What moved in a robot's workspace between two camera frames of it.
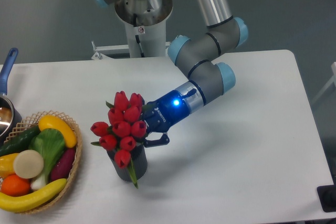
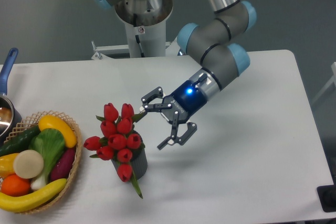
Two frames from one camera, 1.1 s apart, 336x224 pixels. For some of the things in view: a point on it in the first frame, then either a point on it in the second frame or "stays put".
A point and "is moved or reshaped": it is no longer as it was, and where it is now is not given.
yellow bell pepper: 7,164 stays put
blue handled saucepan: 9,120 stays put
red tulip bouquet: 126,126 is moved or reshaped
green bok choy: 51,143 stays put
